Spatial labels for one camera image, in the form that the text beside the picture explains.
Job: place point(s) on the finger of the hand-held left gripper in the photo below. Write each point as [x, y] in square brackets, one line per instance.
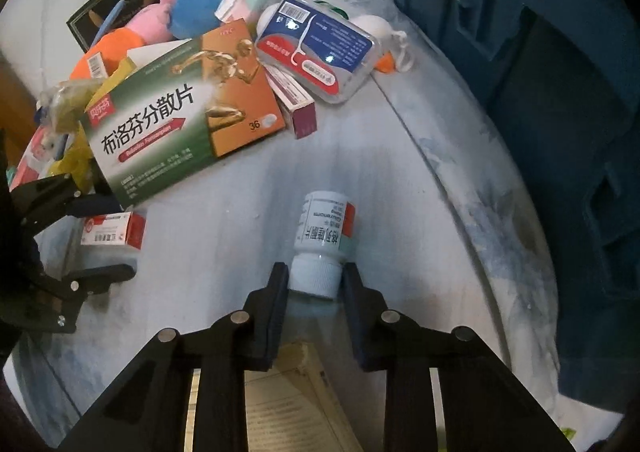
[55, 302]
[45, 202]

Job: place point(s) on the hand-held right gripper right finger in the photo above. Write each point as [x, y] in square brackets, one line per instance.
[352, 322]

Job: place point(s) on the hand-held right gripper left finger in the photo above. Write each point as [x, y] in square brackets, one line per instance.
[277, 317]

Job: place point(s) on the white medicine bottle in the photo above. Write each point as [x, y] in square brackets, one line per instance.
[320, 232]

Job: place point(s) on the blue plastic crate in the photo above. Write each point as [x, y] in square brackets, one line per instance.
[550, 107]

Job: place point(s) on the pink white packet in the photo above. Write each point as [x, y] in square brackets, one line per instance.
[40, 152]

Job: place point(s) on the yellow packet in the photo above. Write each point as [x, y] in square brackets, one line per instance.
[77, 162]

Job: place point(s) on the red white small box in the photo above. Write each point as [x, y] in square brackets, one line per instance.
[112, 229]

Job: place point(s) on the open book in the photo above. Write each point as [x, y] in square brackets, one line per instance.
[290, 412]

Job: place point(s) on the crumpled clear plastic bag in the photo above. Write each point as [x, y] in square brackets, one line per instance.
[70, 102]

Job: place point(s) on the green orange medicine box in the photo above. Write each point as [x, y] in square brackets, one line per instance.
[170, 117]

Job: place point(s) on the pink pig plush orange dress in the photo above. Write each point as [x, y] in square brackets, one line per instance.
[110, 50]

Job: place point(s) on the light blue stick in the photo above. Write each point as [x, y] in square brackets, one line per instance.
[107, 22]

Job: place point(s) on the maroon small box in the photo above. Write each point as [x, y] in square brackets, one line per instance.
[300, 112]

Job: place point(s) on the pink pig plush blue clothes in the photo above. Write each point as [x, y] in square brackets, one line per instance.
[200, 7]

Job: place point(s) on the clear dental floss pick box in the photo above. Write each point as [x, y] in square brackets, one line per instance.
[320, 47]

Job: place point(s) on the white duck toy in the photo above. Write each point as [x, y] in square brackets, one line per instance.
[375, 30]

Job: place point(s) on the green round item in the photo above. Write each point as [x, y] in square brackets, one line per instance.
[335, 8]

